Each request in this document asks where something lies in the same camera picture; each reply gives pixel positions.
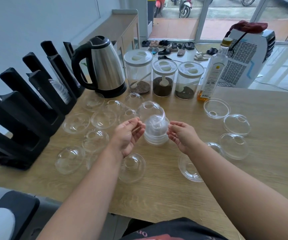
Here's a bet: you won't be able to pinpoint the stainless steel electric kettle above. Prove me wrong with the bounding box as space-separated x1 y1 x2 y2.
71 35 127 98

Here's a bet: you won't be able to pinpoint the clear syrup bottle gold cap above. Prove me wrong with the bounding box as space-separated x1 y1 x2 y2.
197 37 233 101

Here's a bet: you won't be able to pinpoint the brown granules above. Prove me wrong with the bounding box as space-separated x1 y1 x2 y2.
129 81 151 95

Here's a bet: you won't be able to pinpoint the tall clear jar white lid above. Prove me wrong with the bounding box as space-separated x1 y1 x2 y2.
124 49 154 95

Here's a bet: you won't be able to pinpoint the dark tea leaves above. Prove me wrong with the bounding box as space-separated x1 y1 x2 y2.
175 86 195 100
153 77 173 97

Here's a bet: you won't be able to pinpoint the grey bin yellow lid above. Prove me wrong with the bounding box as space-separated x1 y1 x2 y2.
147 0 157 21

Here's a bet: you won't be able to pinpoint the black cup dispenser rack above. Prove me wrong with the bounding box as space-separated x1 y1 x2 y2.
0 40 85 171

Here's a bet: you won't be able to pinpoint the person's right hand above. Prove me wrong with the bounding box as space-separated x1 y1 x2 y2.
167 121 204 156

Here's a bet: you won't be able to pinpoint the person's left hand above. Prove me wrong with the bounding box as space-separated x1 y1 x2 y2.
108 117 146 158

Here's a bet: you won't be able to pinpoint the person's black shirt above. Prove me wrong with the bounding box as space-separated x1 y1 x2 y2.
120 217 229 240

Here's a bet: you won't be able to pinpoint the white glass door frame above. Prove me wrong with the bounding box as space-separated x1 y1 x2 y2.
128 0 288 45

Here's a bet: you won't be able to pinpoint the clear plastic cups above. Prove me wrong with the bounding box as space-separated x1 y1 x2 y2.
48 79 71 105

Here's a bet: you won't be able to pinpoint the black chair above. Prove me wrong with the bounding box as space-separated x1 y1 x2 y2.
0 190 62 240

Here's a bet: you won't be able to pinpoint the white air cooler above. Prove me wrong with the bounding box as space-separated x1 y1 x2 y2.
219 28 276 89

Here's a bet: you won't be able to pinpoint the black power cable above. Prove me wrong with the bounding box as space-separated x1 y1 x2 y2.
253 80 288 93

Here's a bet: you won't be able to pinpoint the row of shoes and sandals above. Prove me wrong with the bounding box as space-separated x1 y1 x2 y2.
141 40 219 61

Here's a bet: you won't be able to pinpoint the person's left forearm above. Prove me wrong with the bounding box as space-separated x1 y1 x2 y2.
36 143 127 240

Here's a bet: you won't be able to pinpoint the dark motorcycle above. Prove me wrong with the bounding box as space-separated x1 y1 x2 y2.
226 0 256 7

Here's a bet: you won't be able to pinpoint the wooden side cabinet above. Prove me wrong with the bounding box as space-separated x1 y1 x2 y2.
79 9 140 60

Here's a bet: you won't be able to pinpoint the person's right forearm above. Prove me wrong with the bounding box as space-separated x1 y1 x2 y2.
186 141 288 240

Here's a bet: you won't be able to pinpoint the dark red cloth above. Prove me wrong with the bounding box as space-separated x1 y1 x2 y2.
224 20 268 38

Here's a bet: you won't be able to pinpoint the black strap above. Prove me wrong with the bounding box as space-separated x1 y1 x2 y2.
230 32 250 58

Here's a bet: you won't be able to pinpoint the red scooter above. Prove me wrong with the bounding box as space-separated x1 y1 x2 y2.
154 0 166 18

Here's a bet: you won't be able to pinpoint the stack of clear dome lids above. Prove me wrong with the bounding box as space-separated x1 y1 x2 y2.
143 115 170 146

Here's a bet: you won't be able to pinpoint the white scooter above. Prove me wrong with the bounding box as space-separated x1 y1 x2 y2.
179 0 193 19

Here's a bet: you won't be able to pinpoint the scattered group of dome lids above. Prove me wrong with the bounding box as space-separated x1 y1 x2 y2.
55 92 147 185

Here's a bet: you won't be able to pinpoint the clear plastic dome lid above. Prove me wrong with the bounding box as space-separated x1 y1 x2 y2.
218 133 249 160
136 101 166 128
203 98 231 120
223 114 251 137
178 153 204 183
205 141 225 158

